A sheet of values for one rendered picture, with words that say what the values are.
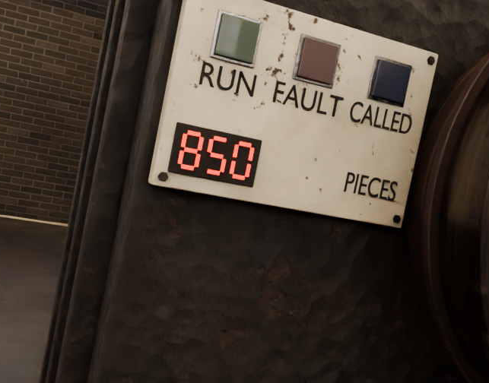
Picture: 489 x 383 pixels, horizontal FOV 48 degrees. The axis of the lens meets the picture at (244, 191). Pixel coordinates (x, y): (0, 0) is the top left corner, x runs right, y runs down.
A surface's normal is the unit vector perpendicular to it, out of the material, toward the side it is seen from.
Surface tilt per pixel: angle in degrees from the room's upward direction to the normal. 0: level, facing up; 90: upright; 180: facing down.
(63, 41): 90
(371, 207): 90
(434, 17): 90
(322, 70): 90
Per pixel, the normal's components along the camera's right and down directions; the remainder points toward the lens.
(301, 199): 0.31, 0.11
